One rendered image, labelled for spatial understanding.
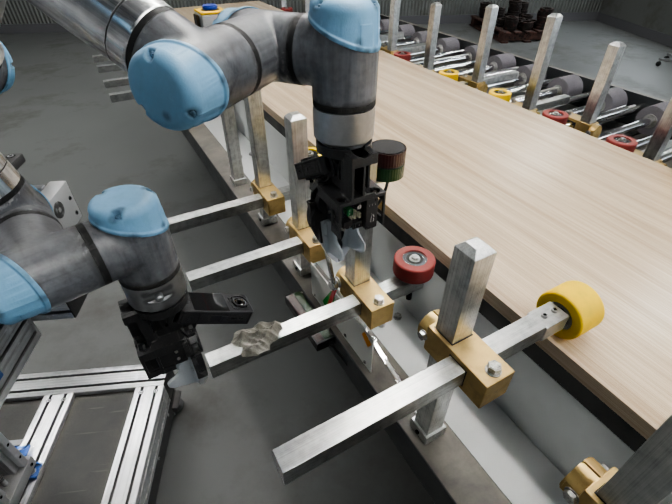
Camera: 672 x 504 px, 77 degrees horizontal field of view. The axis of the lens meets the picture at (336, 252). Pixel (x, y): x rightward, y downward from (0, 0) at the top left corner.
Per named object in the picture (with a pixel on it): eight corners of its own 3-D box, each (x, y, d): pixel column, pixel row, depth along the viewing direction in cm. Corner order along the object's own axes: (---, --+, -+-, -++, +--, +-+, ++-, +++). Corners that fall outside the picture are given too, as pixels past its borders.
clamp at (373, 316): (370, 330, 78) (371, 312, 75) (334, 286, 87) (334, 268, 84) (394, 319, 80) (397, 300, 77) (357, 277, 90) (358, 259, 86)
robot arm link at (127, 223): (67, 196, 47) (143, 172, 51) (102, 270, 54) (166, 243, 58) (89, 228, 42) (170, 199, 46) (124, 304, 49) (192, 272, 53)
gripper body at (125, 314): (140, 346, 65) (114, 290, 57) (196, 325, 68) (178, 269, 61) (150, 384, 60) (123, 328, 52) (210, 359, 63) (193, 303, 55)
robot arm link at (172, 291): (172, 245, 58) (188, 281, 52) (180, 270, 61) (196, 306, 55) (114, 263, 55) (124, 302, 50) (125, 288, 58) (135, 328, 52)
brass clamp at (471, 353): (475, 411, 55) (484, 390, 52) (411, 340, 64) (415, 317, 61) (509, 391, 57) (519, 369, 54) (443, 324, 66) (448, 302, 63)
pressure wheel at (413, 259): (404, 317, 84) (411, 275, 77) (382, 293, 89) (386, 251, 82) (436, 303, 87) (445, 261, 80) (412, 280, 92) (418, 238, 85)
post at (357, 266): (351, 356, 94) (359, 160, 64) (343, 345, 96) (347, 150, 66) (364, 349, 95) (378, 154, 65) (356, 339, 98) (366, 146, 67)
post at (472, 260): (421, 455, 78) (476, 256, 47) (409, 439, 80) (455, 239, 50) (436, 446, 79) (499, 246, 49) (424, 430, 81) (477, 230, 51)
